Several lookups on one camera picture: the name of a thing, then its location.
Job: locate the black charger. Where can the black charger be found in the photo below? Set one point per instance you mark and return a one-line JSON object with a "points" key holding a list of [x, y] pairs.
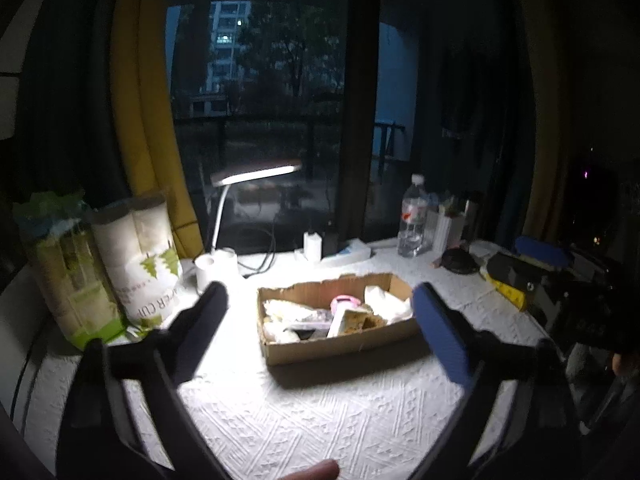
{"points": [[330, 240]]}

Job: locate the yellow curtain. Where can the yellow curtain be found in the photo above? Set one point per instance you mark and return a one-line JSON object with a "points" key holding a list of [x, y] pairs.
{"points": [[145, 135], [545, 160]]}

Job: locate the cardboard box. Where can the cardboard box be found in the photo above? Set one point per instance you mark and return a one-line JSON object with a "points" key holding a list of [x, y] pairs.
{"points": [[350, 347]]}

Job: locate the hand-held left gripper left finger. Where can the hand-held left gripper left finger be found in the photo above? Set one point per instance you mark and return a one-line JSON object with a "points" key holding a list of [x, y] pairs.
{"points": [[205, 320]]}

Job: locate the white desk lamp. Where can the white desk lamp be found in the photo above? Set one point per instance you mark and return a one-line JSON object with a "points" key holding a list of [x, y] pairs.
{"points": [[215, 267]]}

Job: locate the black round case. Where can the black round case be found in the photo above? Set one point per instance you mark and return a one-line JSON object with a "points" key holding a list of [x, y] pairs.
{"points": [[457, 261]]}

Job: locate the yellow packet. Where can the yellow packet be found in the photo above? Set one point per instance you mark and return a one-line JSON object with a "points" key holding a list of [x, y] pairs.
{"points": [[507, 294]]}

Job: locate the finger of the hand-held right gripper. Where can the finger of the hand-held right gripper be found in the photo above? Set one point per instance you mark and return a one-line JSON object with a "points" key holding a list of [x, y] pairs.
{"points": [[515, 275], [542, 250]]}

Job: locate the white charger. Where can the white charger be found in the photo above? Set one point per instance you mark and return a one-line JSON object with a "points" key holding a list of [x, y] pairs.
{"points": [[313, 246]]}

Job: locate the yellow sponge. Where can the yellow sponge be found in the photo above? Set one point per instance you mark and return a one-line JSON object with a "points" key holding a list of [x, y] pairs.
{"points": [[357, 321]]}

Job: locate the white textured tablecloth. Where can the white textured tablecloth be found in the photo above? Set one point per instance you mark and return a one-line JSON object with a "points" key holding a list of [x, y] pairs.
{"points": [[310, 420]]}

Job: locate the clear water bottle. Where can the clear water bottle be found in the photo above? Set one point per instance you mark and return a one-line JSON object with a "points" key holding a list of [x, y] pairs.
{"points": [[412, 230]]}

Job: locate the dark window frame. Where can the dark window frame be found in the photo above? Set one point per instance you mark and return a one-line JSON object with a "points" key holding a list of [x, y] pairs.
{"points": [[360, 110]]}

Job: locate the person's left hand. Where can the person's left hand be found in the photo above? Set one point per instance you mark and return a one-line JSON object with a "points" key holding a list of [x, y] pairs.
{"points": [[315, 471]]}

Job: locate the white power strip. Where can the white power strip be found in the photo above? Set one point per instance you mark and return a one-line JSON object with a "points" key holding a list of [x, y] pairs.
{"points": [[350, 252]]}

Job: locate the white perforated holder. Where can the white perforated holder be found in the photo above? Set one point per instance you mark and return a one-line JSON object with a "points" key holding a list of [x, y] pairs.
{"points": [[447, 232]]}

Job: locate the green paper cup pack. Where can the green paper cup pack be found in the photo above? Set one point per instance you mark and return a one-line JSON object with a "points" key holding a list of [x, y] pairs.
{"points": [[65, 280]]}

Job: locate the pink tape roll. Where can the pink tape roll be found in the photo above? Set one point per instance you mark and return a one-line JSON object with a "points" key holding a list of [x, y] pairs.
{"points": [[345, 302]]}

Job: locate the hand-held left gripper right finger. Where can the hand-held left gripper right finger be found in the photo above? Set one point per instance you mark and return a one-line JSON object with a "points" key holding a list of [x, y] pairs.
{"points": [[442, 330]]}

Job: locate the white paper cup pack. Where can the white paper cup pack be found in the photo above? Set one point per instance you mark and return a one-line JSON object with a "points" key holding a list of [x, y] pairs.
{"points": [[135, 260]]}

